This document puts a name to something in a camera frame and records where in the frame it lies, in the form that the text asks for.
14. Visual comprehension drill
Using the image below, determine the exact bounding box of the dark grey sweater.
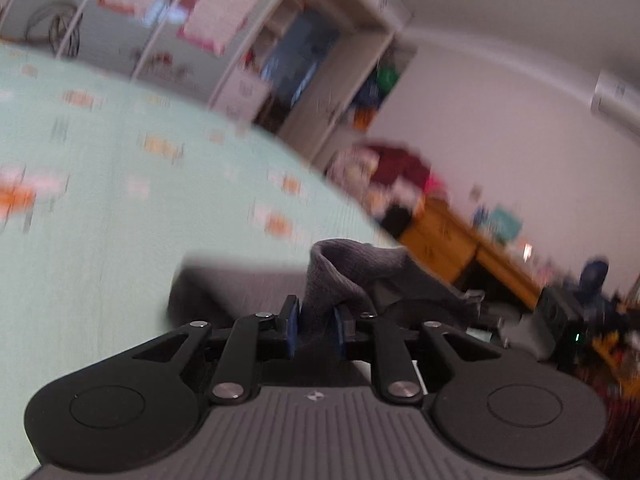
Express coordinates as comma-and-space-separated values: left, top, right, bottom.
167, 238, 478, 388

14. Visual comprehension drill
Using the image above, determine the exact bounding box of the yellow wooden desk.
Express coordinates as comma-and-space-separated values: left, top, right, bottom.
399, 198, 541, 310

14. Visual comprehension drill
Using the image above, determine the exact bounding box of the teal gift bag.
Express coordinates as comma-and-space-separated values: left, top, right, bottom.
485, 205, 523, 245

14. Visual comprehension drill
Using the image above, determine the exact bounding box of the rolled floral quilt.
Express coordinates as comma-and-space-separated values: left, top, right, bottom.
324, 144, 431, 220

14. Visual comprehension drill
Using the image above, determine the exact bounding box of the dark red jacket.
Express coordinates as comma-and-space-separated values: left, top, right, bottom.
363, 144, 446, 194

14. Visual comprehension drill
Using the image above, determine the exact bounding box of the teal quilted bee bedspread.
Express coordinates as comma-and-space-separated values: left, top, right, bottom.
1, 44, 390, 479

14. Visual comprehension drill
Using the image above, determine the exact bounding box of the white room door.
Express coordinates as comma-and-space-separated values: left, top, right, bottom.
277, 30, 393, 162

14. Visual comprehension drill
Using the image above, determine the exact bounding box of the white drawer cabinet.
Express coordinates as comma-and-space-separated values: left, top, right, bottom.
212, 67, 271, 122

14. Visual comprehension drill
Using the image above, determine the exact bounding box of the grey sliding door wardrobe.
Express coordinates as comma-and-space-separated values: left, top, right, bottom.
1, 0, 281, 105

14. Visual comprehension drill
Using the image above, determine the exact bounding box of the pink framed poster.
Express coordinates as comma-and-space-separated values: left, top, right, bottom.
177, 0, 259, 58

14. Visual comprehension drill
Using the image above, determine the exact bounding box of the white wall air conditioner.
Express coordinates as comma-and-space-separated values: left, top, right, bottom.
590, 70, 640, 136

